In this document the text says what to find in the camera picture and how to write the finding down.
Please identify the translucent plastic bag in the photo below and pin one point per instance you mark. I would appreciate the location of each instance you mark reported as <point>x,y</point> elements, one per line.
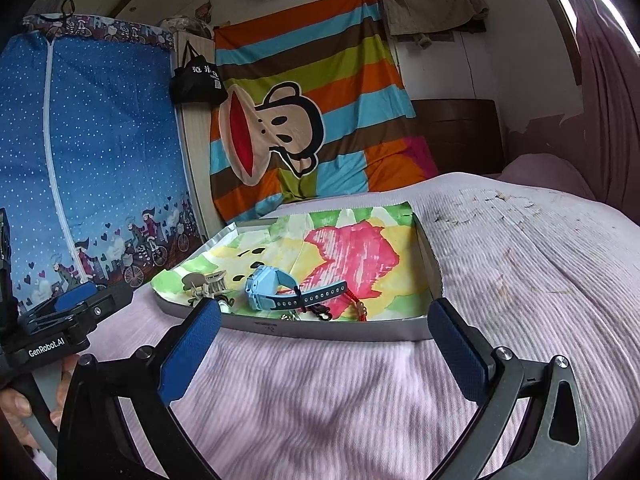
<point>182,22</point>

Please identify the khaki hanging cloth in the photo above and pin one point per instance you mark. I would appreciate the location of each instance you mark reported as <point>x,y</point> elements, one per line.
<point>430,5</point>

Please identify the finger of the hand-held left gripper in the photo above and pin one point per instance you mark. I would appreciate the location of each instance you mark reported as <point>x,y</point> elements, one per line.
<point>112,302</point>
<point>75,297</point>

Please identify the pale hair claw clip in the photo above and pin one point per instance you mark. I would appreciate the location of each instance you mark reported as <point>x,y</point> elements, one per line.
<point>210,284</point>

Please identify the pink curtain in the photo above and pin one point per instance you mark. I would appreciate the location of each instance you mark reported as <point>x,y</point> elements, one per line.
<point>610,110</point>

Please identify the person's left hand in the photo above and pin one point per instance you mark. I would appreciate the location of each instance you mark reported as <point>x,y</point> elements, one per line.
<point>15,402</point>

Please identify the blue printed wardrobe cover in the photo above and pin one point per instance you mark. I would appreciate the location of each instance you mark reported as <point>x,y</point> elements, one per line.
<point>100,135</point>

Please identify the shallow silver cardboard box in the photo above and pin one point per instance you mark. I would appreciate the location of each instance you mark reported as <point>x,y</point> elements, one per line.
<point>350,330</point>

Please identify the pink ribbed blanket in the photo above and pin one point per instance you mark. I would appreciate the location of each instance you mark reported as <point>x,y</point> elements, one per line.
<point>500,285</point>

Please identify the black tote bag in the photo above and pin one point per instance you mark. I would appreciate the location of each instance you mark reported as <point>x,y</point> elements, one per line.
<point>197,85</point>

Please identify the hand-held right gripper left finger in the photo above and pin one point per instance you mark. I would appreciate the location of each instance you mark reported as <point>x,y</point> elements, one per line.
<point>190,350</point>

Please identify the light blue wrist watch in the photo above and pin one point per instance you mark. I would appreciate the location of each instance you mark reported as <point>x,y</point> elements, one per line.
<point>262,285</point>

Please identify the light blue small hair clip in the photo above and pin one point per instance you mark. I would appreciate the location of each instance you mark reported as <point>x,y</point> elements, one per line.
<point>226,306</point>

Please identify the black snap hook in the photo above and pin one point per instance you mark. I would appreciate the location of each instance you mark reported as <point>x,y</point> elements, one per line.
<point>324,314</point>

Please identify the striped monkey print cloth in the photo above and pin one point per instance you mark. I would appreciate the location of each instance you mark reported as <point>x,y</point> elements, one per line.
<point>350,85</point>

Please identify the dark wooden headboard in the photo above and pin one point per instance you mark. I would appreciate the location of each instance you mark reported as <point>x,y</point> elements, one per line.
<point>460,135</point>

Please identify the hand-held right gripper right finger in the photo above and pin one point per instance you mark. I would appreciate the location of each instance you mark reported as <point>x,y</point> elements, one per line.
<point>460,355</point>

